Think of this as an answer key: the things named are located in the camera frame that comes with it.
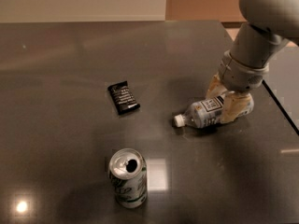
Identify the white green soda can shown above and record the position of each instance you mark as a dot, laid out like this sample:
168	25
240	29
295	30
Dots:
127	171

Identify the black snack packet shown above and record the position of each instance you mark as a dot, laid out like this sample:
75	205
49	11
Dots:
123	98

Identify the blue plastic water bottle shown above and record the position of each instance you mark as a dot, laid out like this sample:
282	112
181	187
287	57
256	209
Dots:
205	113

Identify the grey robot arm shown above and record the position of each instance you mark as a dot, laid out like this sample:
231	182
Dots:
269	26

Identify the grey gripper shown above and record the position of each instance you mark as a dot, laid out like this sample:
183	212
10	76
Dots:
239	76

